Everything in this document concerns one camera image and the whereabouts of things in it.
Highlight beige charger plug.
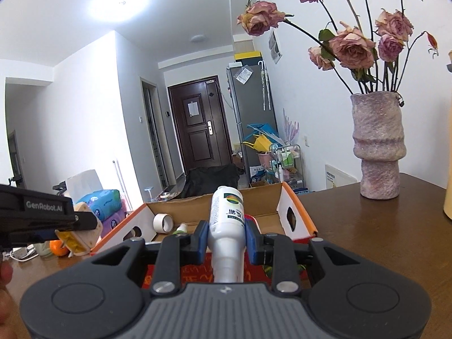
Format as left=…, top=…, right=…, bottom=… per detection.
left=55, top=202, right=103, bottom=258

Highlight purple dried grass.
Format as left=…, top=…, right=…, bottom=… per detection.
left=282, top=109, right=300, bottom=145

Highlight dried pink roses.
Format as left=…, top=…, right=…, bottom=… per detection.
left=236, top=0, right=440, bottom=94

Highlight grey interior door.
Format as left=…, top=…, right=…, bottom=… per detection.
left=141, top=79, right=170, bottom=192

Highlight grey refrigerator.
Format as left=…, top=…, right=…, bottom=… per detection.
left=226, top=62, right=280, bottom=190

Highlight pink textured vase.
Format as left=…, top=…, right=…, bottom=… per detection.
left=351, top=92, right=406, bottom=200

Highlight yellow and black box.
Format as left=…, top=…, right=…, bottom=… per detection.
left=234, top=51, right=263, bottom=64

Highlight dark brown entrance door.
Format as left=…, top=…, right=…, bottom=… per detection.
left=168, top=75, right=234, bottom=181

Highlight metal trolley rack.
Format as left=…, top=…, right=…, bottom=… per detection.
left=270, top=145, right=308, bottom=193

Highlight red cardboard box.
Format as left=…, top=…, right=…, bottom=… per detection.
left=90, top=182, right=318, bottom=294

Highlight purple tissue pack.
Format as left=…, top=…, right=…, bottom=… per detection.
left=101, top=208, right=127, bottom=237

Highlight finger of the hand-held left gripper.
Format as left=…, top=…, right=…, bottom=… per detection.
left=0, top=232, right=59, bottom=252
left=35, top=212, right=99, bottom=233

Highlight yellow thermos jug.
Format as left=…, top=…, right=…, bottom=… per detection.
left=443, top=49, right=452, bottom=220

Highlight white charger with cable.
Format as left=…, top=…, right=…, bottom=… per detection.
left=10, top=247, right=40, bottom=262

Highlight bright ceiling light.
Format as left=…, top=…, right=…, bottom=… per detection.
left=88, top=0, right=149, bottom=22

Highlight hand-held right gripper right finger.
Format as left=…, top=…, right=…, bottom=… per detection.
left=245, top=219, right=358, bottom=294

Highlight wall poster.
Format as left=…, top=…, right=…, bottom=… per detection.
left=268, top=30, right=283, bottom=64

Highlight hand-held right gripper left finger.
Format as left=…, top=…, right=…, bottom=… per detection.
left=92, top=221, right=210, bottom=296

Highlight white tape roll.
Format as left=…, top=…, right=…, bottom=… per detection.
left=153, top=214, right=174, bottom=234

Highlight blue and yellow plastic items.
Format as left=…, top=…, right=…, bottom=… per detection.
left=242, top=123, right=283, bottom=153

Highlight blue printed cardboard box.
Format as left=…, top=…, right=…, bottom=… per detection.
left=249, top=165, right=269, bottom=188

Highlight person's left hand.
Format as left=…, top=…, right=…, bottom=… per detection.
left=0, top=263, right=18, bottom=339

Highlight white folded umbrella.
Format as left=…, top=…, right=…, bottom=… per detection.
left=258, top=61, right=273, bottom=112

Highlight small white spray bottle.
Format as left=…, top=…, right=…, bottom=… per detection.
left=207, top=186, right=246, bottom=284

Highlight blue tissue pack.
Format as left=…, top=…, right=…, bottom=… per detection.
left=66, top=169, right=123, bottom=221

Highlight black bag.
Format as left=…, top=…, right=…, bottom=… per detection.
left=180, top=163, right=244, bottom=199

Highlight plastic sleeve of papers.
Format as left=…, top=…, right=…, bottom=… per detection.
left=235, top=66, right=254, bottom=85

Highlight orange fruit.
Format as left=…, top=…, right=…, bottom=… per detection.
left=49, top=240, right=70, bottom=257

